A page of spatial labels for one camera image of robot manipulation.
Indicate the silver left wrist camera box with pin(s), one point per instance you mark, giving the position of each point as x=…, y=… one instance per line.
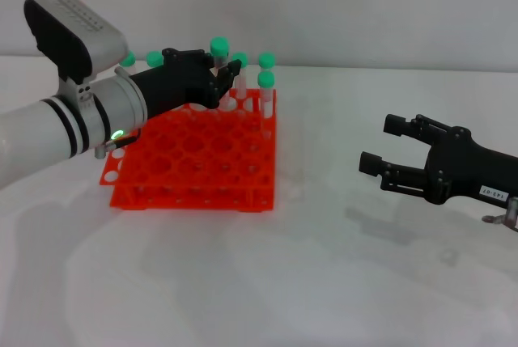
x=81, y=39

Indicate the orange plastic test tube rack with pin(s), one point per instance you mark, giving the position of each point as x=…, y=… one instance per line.
x=194, y=153

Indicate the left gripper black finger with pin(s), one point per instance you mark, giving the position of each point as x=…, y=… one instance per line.
x=208, y=60
x=234, y=67

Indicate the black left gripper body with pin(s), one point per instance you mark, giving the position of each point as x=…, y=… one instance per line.
x=178, y=80

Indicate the green capped clear test tube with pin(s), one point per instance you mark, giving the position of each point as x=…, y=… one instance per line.
x=154, y=57
x=243, y=84
x=130, y=60
x=266, y=79
x=219, y=45
x=267, y=59

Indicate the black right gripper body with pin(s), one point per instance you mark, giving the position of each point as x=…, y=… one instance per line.
x=465, y=169

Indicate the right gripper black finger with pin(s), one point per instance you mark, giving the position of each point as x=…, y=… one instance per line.
x=394, y=124
x=370, y=163

